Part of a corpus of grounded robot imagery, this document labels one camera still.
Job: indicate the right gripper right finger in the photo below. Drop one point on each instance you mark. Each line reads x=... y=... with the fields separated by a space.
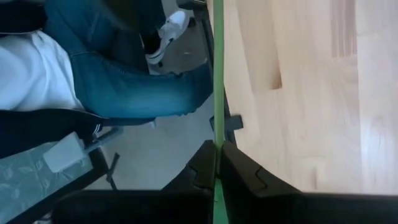
x=248 y=186

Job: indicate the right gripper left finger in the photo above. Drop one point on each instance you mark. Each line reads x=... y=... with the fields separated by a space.
x=192 y=186

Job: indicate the blue white artificial tulip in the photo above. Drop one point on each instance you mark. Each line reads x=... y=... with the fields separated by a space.
x=218 y=62

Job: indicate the person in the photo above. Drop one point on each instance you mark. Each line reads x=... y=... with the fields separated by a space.
x=124 y=90

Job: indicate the grey leaf-patterned seat cushion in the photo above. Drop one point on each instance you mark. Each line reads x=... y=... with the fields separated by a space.
x=21 y=186

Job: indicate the black aluminium table frame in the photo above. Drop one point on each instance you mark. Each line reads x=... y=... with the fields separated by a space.
x=207 y=40

